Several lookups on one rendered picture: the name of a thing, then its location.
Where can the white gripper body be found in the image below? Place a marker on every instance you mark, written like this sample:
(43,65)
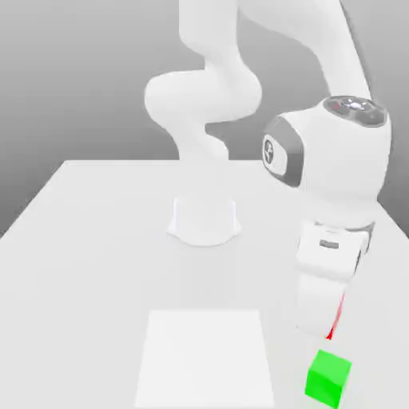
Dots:
(329,258)

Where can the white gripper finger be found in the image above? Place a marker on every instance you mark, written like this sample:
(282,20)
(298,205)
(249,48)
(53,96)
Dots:
(319,303)

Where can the small red cube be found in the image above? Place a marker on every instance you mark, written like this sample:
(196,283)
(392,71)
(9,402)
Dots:
(329,335)

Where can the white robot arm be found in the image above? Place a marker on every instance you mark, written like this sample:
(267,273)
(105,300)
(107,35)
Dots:
(345,159)

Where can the small green cube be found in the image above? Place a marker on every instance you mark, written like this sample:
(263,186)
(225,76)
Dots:
(326,380)

